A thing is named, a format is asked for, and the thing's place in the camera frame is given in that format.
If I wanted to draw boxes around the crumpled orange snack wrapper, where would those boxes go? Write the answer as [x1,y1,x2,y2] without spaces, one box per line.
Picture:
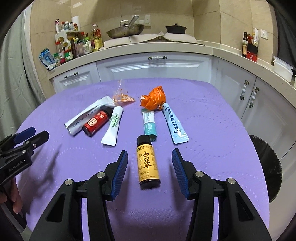
[139,86,167,111]

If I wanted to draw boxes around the dark bottle with yellow label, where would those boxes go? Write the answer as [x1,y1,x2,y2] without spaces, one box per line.
[136,134,161,190]

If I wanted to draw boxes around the white tube with green print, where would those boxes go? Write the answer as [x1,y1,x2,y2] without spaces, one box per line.
[101,105,124,146]

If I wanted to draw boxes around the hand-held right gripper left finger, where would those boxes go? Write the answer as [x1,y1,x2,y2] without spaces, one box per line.
[29,150,129,241]

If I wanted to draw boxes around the black cooking pot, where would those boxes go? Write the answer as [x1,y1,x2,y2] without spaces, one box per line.
[165,23,187,35]

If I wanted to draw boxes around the white paper towel roll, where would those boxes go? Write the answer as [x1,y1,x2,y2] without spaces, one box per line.
[71,16,80,32]

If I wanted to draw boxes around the teal and white tube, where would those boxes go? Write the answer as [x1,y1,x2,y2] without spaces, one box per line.
[142,109,159,142]

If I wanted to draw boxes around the steel wok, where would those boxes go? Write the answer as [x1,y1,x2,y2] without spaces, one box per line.
[106,15,145,39]

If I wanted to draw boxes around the red boxes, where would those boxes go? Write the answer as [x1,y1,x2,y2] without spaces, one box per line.
[245,51,259,62]

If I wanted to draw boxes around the group of condiment bottles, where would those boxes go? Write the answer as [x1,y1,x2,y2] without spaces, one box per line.
[54,20,93,64]

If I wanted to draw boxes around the dark bottle with red label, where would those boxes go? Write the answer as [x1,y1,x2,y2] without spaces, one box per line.
[83,107,110,137]

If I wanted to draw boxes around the light blue tube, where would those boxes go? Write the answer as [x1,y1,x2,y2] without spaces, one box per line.
[162,102,189,144]

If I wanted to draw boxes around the white lidded container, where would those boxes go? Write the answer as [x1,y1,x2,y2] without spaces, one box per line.
[273,56,294,82]

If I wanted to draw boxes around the beaded cabinet door handle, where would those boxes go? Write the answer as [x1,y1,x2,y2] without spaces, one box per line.
[240,80,249,100]
[249,87,260,108]

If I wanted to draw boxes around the blue and white packet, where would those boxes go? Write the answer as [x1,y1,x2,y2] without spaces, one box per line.
[39,48,56,70]

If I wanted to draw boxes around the dark glass oil bottle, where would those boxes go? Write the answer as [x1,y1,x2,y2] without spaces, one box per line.
[242,31,248,57]

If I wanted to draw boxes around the clear wrapper with orange print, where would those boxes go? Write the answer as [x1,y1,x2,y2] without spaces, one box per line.
[112,79,136,105]

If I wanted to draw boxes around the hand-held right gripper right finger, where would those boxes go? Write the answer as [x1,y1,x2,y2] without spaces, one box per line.
[171,148,272,241]

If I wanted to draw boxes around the person's left hand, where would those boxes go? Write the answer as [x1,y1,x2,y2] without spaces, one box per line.
[0,178,23,214]

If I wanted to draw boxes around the grey cloth curtain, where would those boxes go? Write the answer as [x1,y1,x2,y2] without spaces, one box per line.
[0,14,51,126]

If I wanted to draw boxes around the black curtain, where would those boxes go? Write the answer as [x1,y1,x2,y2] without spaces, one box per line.
[276,11,296,77]

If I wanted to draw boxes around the yellow cooking oil bottle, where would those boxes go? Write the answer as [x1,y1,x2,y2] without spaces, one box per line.
[91,24,103,52]

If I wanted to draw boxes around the waste bin with black bag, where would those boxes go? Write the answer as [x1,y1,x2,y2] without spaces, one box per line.
[248,134,283,203]

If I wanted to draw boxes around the white wall switch panel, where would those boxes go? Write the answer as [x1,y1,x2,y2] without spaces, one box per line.
[139,15,152,26]

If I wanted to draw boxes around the beige stove cover sheet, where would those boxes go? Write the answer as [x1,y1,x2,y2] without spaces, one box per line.
[103,32,205,49]

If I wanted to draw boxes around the purple tablecloth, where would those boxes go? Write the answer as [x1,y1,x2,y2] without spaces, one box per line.
[15,80,271,241]

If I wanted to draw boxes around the white foil sachet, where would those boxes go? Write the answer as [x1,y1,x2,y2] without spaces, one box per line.
[64,96,115,137]

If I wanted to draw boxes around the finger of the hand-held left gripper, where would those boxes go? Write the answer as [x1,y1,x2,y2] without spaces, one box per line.
[0,127,36,149]
[5,130,50,158]

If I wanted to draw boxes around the black utensil holder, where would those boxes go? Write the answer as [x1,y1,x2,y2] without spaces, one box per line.
[247,43,259,55]

